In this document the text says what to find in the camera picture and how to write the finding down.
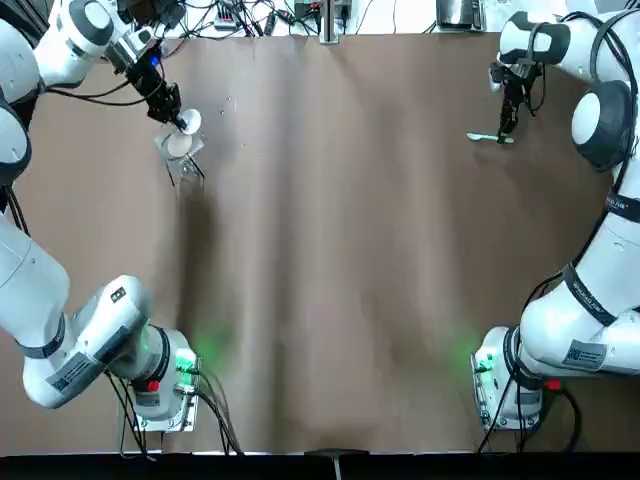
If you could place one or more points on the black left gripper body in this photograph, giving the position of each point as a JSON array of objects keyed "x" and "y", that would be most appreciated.
[{"x": 147, "y": 75}]

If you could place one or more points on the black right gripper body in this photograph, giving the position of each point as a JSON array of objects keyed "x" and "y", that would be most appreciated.
[{"x": 520, "y": 80}]

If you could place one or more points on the white crucible lid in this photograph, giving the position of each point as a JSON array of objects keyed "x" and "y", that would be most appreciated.
[{"x": 191, "y": 121}]

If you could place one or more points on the small pale green spoon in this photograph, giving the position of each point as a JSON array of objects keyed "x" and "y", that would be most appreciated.
[{"x": 480, "y": 136}]

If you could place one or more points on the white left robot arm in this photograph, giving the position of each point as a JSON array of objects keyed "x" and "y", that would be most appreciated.
[{"x": 30, "y": 280}]

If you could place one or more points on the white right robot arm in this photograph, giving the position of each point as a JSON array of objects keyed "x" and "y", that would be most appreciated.
[{"x": 600, "y": 310}]

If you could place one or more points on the large black power adapter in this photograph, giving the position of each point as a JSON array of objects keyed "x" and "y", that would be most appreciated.
[{"x": 150, "y": 10}]

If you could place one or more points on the grey hub with plugs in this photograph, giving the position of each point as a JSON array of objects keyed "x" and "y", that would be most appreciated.
[{"x": 225, "y": 12}]

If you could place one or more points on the red right base connector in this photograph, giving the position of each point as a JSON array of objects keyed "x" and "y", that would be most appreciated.
[{"x": 552, "y": 385}]

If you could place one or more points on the red base connector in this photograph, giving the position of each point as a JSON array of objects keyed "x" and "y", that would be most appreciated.
[
  {"x": 152, "y": 386},
  {"x": 552, "y": 385}
]

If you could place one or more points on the red left base connector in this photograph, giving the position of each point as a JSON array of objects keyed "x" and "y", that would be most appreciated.
[{"x": 152, "y": 386}]

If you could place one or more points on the aluminium frame post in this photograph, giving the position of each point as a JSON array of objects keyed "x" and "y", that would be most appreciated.
[{"x": 334, "y": 20}]

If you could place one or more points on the black camera bracket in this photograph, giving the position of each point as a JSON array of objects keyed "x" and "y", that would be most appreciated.
[{"x": 337, "y": 457}]

